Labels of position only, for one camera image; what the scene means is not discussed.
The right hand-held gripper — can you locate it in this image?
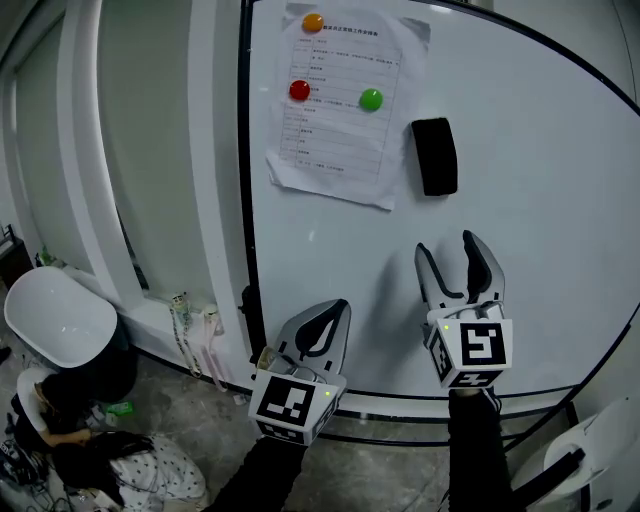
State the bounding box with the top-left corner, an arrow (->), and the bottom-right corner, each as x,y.
414,229 -> 514,391

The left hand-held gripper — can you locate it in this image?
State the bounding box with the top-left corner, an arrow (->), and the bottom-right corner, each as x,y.
247,298 -> 353,447

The black whiteboard eraser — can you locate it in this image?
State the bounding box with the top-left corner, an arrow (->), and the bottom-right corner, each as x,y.
410,116 -> 460,198

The person's right forearm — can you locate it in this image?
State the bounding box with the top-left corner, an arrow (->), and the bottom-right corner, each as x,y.
446,387 -> 516,512

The person's left forearm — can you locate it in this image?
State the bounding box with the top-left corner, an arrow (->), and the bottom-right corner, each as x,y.
199,433 -> 309,512

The printed paper sheet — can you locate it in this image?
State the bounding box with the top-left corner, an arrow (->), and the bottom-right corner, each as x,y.
265,1 -> 432,212

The green round magnet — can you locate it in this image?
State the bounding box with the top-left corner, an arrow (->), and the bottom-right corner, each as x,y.
358,87 -> 385,114

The white shell chair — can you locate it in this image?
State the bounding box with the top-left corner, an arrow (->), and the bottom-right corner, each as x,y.
509,396 -> 640,507
3,265 -> 140,401

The black cabinet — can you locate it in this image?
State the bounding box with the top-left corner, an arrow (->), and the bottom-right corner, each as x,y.
0,223 -> 35,292

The white whiteboard with black frame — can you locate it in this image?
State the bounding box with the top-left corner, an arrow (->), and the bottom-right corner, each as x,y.
237,0 -> 640,447

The pink strap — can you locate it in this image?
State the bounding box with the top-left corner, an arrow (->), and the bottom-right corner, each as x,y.
199,303 -> 230,392

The beaded lanyard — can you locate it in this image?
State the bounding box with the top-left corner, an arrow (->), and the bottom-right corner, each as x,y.
168,291 -> 204,380

